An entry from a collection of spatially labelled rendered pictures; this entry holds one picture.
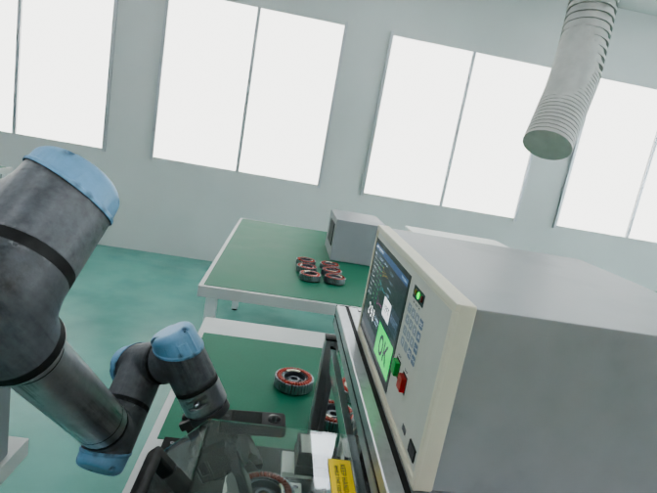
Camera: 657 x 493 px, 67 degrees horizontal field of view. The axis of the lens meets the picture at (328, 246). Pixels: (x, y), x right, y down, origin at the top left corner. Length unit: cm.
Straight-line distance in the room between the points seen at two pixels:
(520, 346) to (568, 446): 13
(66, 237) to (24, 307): 8
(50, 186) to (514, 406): 54
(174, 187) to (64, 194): 483
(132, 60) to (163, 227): 167
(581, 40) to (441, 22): 368
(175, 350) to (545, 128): 136
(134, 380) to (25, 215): 41
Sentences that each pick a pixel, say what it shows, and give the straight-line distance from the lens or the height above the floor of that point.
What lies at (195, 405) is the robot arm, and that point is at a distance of 87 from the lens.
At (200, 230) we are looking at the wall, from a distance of 544.
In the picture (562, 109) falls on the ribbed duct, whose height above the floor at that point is 168.
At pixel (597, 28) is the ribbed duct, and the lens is 204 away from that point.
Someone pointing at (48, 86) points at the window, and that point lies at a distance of 579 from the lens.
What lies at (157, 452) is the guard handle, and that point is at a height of 106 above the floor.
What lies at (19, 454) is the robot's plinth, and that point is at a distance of 125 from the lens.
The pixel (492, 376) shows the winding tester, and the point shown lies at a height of 125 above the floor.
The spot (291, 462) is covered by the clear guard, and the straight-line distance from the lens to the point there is 66.
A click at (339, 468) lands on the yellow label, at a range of 66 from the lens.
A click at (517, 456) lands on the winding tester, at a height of 117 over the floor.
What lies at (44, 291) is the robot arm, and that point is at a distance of 58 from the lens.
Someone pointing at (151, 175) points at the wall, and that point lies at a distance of 548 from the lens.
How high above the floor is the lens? 145
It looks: 12 degrees down
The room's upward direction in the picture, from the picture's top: 10 degrees clockwise
